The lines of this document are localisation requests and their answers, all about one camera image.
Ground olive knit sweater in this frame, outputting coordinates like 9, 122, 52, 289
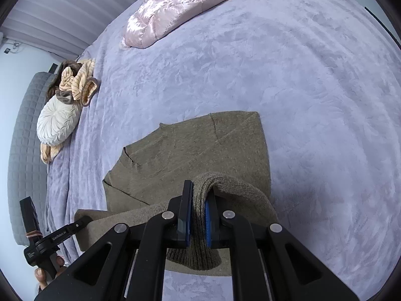
75, 111, 277, 276

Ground person's left hand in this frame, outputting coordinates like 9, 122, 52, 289
34, 256, 67, 290

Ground grey quilted headboard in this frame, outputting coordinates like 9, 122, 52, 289
8, 72, 55, 246

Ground round white pleated cushion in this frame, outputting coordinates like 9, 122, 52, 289
37, 96, 81, 146

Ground brown fleece garment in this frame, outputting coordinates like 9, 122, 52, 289
46, 58, 99, 107

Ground beige chunky knit blanket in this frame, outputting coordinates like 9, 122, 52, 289
37, 58, 99, 164

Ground lavender plush bedspread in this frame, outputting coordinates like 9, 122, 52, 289
45, 0, 400, 300

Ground grey pleated curtains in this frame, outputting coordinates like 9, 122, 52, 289
1, 0, 136, 59

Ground pink satin puffer jacket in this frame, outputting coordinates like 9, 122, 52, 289
121, 0, 225, 49

